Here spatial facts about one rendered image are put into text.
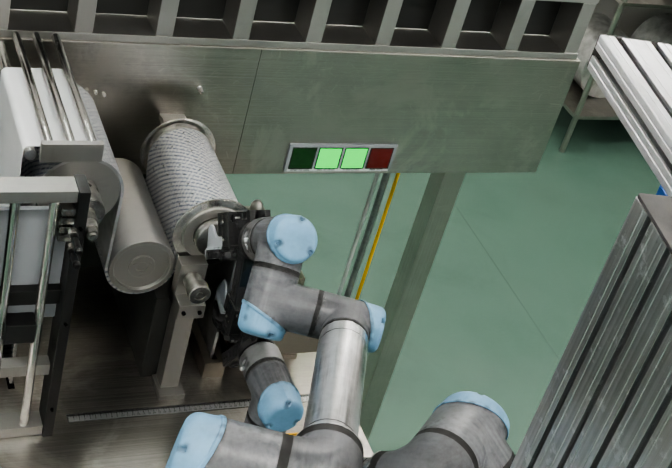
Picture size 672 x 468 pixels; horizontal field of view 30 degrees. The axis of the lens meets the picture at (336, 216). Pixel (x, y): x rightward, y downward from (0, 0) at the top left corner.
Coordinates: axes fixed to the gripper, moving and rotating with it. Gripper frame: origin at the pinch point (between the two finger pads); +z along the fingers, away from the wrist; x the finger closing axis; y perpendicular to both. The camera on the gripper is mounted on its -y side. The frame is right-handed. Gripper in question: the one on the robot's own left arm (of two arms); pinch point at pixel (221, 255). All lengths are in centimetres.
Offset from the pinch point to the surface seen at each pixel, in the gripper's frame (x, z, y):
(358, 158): -42, 30, 20
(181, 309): 6.4, 4.4, -9.4
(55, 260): 31.0, -7.7, 0.0
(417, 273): -78, 74, -6
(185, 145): 2.3, 11.8, 20.7
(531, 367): -157, 143, -40
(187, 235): 5.9, 1.2, 3.7
